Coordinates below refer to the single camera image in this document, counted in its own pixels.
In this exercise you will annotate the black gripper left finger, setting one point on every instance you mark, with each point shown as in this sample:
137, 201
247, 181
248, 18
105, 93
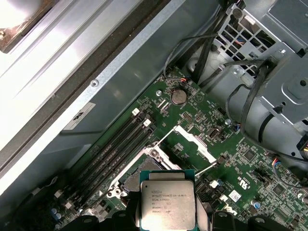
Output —
125, 221

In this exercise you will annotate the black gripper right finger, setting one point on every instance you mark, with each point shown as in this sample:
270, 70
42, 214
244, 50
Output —
223, 222

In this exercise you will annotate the silver CPU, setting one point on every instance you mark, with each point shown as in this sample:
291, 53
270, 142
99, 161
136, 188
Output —
166, 199

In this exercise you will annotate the metal socket cover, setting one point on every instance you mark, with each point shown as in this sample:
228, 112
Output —
188, 139

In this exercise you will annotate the CPU socket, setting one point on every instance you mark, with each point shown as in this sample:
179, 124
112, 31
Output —
154, 163

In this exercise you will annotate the RAM slot with black clip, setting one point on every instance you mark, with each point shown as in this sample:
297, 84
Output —
149, 131
138, 118

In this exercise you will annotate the silver USB port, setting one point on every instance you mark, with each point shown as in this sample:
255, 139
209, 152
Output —
214, 133

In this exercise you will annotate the white case label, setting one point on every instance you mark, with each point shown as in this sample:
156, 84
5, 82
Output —
80, 116

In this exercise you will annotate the green motherboard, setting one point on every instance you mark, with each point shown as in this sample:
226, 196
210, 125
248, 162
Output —
223, 101

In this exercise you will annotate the round coin battery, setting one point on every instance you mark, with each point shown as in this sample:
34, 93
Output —
178, 96

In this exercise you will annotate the metal drive cage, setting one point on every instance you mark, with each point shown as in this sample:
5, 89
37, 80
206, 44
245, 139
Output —
276, 96

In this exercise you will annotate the black PC case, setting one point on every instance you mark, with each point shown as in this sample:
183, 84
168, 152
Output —
134, 60

